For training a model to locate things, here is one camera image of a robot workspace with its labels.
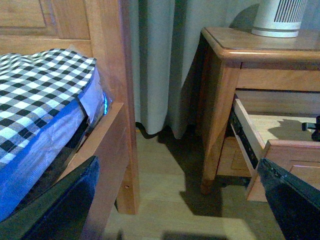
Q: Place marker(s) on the wooden bed frame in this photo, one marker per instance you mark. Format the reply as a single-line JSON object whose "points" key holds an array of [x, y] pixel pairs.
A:
{"points": [[99, 29]]}

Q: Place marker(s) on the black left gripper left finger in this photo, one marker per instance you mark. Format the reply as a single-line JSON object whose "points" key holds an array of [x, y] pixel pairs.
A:
{"points": [[60, 212]]}

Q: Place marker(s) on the black white checkered sheet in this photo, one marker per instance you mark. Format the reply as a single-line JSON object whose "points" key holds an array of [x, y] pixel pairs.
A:
{"points": [[33, 90]]}

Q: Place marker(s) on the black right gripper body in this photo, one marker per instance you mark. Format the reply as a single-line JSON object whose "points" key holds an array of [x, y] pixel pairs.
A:
{"points": [[315, 136]]}

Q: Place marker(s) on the white slatted air purifier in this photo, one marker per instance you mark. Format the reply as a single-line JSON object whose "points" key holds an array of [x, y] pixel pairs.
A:
{"points": [[279, 18]]}

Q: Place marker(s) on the wooden drawer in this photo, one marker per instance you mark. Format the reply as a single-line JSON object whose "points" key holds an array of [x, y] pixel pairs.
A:
{"points": [[232, 161], [268, 124]]}

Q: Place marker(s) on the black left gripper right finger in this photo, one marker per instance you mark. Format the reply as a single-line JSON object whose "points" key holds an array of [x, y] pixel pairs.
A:
{"points": [[295, 204]]}

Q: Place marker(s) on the wooden nightstand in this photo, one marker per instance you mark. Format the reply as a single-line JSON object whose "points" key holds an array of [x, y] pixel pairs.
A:
{"points": [[238, 60]]}

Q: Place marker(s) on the grey curtain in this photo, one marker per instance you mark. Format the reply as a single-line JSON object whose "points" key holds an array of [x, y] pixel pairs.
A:
{"points": [[166, 57]]}

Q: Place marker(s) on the blue mattress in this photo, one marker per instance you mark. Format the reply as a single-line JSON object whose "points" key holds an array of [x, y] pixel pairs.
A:
{"points": [[20, 174]]}

